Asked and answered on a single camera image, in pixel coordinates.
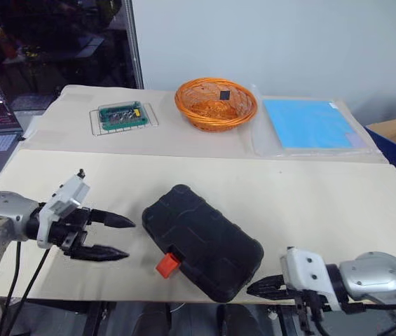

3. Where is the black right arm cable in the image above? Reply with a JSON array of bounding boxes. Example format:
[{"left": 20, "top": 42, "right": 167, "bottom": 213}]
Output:
[{"left": 343, "top": 301, "right": 396, "bottom": 313}]

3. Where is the blue sheet pad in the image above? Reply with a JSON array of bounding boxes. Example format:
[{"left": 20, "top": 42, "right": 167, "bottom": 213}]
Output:
[{"left": 261, "top": 98, "right": 365, "bottom": 150}]

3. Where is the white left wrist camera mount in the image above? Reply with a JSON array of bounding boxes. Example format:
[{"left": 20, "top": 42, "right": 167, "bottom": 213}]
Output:
[{"left": 35, "top": 169, "right": 91, "bottom": 249}]

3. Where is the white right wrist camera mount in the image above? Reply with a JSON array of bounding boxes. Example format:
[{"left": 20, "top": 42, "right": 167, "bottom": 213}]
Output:
[{"left": 279, "top": 246, "right": 343, "bottom": 313}]

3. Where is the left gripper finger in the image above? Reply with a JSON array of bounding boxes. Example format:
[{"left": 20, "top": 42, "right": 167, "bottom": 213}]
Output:
[
  {"left": 70, "top": 244, "right": 130, "bottom": 263},
  {"left": 90, "top": 209, "right": 137, "bottom": 230}
]

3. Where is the black table frame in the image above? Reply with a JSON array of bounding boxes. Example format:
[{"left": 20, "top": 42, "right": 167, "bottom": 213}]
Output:
[{"left": 0, "top": 297, "right": 303, "bottom": 336}]

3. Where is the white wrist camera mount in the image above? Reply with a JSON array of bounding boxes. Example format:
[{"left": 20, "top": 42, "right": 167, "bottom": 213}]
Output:
[
  {"left": 35, "top": 169, "right": 91, "bottom": 249},
  {"left": 279, "top": 246, "right": 343, "bottom": 313}
]

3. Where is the black plastic tool case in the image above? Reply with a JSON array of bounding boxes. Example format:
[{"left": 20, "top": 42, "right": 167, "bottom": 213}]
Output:
[{"left": 141, "top": 183, "right": 266, "bottom": 303}]

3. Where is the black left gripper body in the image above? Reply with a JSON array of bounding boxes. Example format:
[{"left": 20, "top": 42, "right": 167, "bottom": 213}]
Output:
[{"left": 48, "top": 206, "right": 93, "bottom": 259}]

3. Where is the clear plastic bag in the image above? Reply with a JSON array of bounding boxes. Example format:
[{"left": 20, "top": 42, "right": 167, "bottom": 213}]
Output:
[{"left": 250, "top": 83, "right": 385, "bottom": 158}]

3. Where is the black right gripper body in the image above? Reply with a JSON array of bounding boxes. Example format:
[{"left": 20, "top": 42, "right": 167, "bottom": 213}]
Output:
[{"left": 278, "top": 274, "right": 329, "bottom": 332}]

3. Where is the green circuit board clear case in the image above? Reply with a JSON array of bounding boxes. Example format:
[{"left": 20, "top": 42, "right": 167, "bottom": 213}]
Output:
[{"left": 98, "top": 99, "right": 150, "bottom": 132}]

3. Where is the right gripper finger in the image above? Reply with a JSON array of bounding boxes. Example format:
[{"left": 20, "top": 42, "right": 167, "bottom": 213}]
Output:
[
  {"left": 246, "top": 283, "right": 295, "bottom": 300},
  {"left": 254, "top": 274, "right": 287, "bottom": 289}
]

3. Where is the dark rounded shape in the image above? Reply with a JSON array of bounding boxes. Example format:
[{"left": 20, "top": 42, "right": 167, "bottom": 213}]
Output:
[
  {"left": 216, "top": 303, "right": 266, "bottom": 336},
  {"left": 137, "top": 302, "right": 177, "bottom": 336}
]

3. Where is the metal window post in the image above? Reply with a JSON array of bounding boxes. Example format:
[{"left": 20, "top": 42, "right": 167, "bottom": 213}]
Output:
[{"left": 123, "top": 0, "right": 145, "bottom": 90}]

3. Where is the orange woven basket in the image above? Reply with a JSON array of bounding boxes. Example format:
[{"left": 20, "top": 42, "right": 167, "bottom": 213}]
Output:
[{"left": 173, "top": 77, "right": 259, "bottom": 132}]

